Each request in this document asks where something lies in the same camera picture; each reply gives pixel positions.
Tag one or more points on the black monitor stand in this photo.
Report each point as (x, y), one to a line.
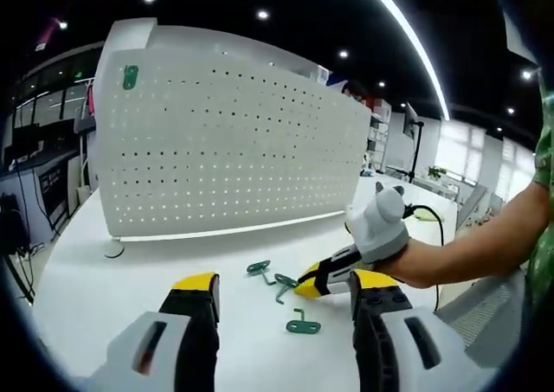
(416, 154)

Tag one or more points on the black monitor on stand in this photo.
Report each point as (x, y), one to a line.
(410, 119)

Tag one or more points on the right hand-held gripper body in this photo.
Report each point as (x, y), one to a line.
(381, 232)

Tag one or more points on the pale yellow cloth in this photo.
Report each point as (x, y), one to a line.
(426, 219)

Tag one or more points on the pink hanging cloth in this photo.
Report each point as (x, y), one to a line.
(91, 102)

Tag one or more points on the white storage shelf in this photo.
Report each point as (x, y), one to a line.
(380, 126)

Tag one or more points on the dark grey table object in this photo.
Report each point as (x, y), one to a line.
(378, 188)

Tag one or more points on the dark background workbench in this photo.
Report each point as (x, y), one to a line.
(52, 180)

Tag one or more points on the green hook assembly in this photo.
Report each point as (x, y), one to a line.
(303, 327)
(283, 278)
(130, 78)
(259, 266)

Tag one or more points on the small potted plant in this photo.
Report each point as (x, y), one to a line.
(436, 172)

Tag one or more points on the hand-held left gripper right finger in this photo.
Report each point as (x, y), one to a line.
(372, 336)

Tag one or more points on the white perforated mounting plate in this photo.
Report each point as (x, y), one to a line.
(225, 158)

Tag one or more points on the grey mesh office chair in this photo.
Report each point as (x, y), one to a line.
(489, 310)

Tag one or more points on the long ceiling strip light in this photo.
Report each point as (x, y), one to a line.
(415, 41)

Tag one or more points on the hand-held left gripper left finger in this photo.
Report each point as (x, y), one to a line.
(195, 331)

